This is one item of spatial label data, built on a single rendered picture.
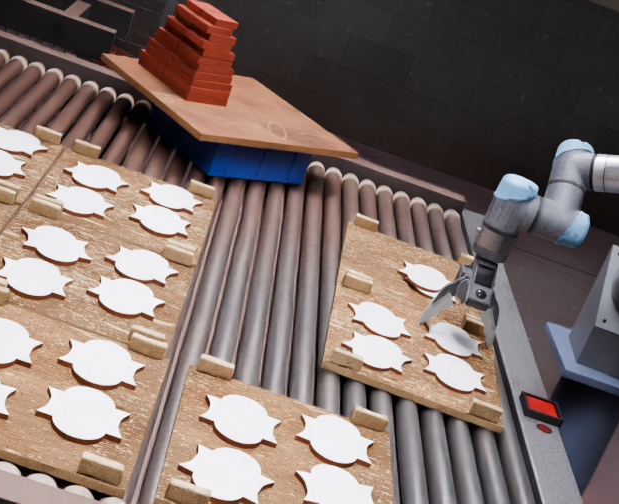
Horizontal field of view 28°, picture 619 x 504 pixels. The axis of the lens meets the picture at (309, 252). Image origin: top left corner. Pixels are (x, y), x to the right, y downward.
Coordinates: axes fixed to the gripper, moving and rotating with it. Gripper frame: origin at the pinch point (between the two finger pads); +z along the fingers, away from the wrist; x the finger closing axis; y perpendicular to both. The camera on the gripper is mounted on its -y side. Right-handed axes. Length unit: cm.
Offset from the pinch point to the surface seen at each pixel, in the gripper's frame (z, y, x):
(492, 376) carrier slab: 0.8, -9.7, -8.3
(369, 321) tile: 0.0, -7.3, 17.9
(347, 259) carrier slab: 0.2, 25.2, 24.1
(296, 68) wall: 54, 496, 59
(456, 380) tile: 0.2, -20.0, -0.1
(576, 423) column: 21, 33, -41
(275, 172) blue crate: -2, 64, 46
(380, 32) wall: 17, 497, 21
